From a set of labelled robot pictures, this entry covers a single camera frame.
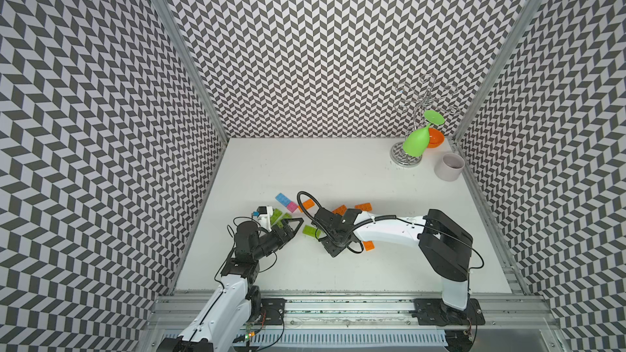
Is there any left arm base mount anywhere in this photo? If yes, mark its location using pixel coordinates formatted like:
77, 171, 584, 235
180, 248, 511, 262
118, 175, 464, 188
249, 298, 287, 326

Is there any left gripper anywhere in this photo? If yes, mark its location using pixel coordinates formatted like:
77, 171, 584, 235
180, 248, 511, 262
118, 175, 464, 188
251, 217, 303, 259

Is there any orange lego brick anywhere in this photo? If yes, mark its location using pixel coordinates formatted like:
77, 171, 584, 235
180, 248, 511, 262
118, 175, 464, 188
303, 199, 316, 210
355, 203, 373, 212
333, 205, 347, 215
362, 241, 375, 251

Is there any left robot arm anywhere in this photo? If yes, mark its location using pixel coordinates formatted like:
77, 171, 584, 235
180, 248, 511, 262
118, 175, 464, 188
157, 218, 304, 351

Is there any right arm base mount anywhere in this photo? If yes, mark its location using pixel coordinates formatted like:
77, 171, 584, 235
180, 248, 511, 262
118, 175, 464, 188
411, 298, 486, 327

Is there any grey cup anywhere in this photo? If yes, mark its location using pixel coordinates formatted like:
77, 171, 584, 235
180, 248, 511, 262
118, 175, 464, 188
434, 153, 466, 182

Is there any green lego brick middle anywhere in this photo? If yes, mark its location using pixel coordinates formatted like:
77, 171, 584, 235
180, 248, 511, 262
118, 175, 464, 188
303, 225, 321, 239

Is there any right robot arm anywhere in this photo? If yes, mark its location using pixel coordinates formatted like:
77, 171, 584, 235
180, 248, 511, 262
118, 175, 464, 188
311, 208, 474, 311

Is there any pink flat lego square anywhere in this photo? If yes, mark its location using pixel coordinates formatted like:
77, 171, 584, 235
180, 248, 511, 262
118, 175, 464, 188
286, 202, 298, 213

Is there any green plastic wine glass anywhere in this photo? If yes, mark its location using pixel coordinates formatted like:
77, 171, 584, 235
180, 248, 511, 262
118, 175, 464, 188
403, 109, 445, 158

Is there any orange plastic bowl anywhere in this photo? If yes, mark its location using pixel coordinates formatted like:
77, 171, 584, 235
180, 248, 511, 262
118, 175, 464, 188
427, 128, 445, 148

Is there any blue lego plate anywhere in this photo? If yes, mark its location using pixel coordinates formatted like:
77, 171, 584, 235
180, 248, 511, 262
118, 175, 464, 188
276, 193, 292, 207

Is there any aluminium front rail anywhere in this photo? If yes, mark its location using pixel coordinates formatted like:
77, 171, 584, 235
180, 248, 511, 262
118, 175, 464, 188
141, 290, 563, 352

